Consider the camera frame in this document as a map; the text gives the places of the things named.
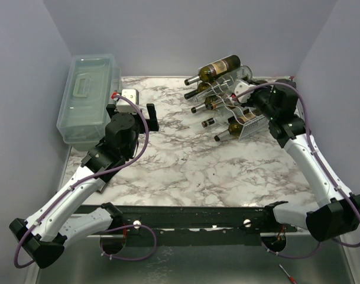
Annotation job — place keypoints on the red handled screwdriver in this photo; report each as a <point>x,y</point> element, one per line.
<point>290,278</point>

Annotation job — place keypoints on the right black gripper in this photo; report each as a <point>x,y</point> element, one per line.
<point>257,96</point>

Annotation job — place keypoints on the small black metal stand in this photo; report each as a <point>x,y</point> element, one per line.
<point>104,186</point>

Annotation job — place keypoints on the green bottle silver foil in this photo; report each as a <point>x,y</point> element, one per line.
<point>245,125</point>

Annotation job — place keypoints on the white wire wine rack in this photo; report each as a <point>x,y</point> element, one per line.
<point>222,95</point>

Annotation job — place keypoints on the clear plastic storage bin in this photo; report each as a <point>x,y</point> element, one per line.
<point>82,116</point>

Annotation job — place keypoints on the wine bottle on rack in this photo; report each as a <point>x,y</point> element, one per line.
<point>214,70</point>

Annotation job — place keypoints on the clear bottle black cap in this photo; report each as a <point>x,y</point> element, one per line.
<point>222,116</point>

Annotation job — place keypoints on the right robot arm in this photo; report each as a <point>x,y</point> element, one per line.
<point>338,211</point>

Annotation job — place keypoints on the clear corked liquor bottle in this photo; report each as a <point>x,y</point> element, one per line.
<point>228,98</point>

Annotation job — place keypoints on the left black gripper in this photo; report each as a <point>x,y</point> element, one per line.
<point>152,123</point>

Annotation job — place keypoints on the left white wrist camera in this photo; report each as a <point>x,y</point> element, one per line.
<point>126,100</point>

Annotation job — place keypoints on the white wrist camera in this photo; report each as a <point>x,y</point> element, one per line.
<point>126,100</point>
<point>240,86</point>

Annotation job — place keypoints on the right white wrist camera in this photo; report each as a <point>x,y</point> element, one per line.
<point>240,86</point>

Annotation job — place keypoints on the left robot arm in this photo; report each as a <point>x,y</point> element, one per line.
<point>47,233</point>

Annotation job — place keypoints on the tall clear glass bottle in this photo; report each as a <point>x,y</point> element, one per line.
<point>224,82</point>

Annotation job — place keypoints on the green bottle with cream label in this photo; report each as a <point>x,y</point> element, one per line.
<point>204,105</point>

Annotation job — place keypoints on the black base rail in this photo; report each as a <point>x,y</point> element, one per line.
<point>195,226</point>

